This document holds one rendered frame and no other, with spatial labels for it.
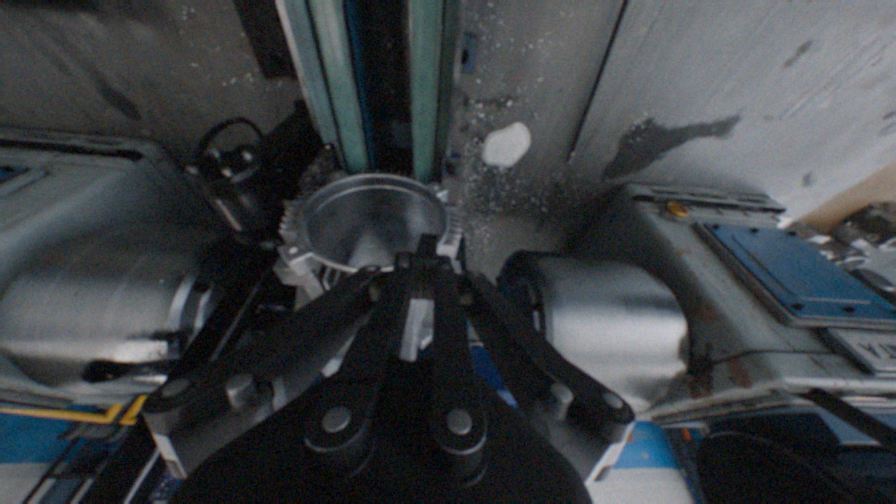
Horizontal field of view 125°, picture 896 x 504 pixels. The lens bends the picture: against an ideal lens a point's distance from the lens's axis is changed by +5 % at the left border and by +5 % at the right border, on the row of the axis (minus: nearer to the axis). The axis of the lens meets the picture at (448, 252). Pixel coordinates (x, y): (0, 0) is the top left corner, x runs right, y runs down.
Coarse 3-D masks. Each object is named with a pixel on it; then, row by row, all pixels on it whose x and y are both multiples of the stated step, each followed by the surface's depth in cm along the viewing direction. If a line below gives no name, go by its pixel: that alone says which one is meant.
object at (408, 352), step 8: (416, 304) 29; (416, 312) 28; (408, 320) 27; (416, 320) 28; (408, 328) 26; (416, 328) 27; (352, 336) 25; (408, 336) 26; (416, 336) 28; (408, 344) 25; (416, 344) 34; (344, 352) 24; (408, 352) 25; (336, 360) 31; (328, 368) 28; (336, 368) 31
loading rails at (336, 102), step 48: (288, 0) 20; (336, 0) 21; (432, 0) 21; (336, 48) 23; (432, 48) 23; (336, 96) 26; (432, 96) 26; (336, 144) 30; (384, 144) 38; (432, 144) 30
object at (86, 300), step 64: (64, 256) 27; (128, 256) 28; (192, 256) 29; (0, 320) 26; (64, 320) 25; (128, 320) 26; (192, 320) 28; (256, 320) 38; (64, 384) 27; (128, 384) 27
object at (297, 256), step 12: (336, 180) 29; (444, 192) 31; (300, 240) 23; (288, 252) 22; (300, 252) 22; (288, 264) 21; (300, 264) 22; (312, 264) 23; (420, 336) 36; (420, 348) 37
